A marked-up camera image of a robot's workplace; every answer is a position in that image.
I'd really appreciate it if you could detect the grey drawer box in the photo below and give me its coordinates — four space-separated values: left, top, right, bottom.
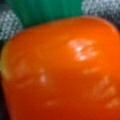
0 0 120 44

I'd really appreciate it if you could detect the orange toy carrot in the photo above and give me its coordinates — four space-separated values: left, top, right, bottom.
1 16 120 120

